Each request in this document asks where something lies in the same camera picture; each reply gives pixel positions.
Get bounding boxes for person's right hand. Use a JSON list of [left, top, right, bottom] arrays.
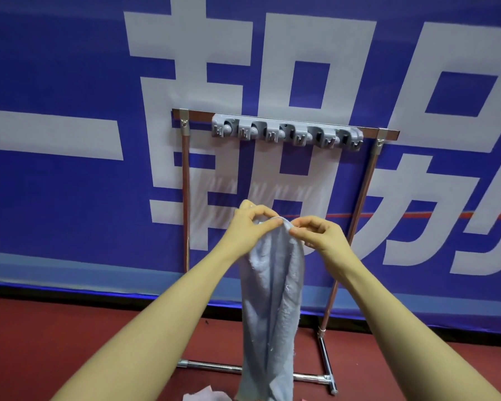
[[289, 215, 353, 284]]

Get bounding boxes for grey mop holder rail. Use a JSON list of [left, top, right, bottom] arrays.
[[211, 113, 364, 152]]

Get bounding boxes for person's left forearm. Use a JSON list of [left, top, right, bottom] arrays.
[[51, 244, 242, 401]]

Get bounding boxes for light blue towel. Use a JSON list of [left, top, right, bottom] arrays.
[[233, 217, 306, 401]]

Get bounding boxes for person's right forearm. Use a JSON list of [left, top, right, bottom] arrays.
[[325, 255, 501, 401]]

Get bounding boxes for blue banner with white characters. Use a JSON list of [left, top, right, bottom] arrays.
[[0, 0, 501, 335]]

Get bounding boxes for pink cloth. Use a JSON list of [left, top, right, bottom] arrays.
[[182, 384, 235, 401]]

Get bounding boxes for metal rack frame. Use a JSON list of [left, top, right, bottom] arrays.
[[171, 108, 401, 396]]

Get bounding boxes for person's left hand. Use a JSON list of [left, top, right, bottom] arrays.
[[221, 199, 285, 260]]

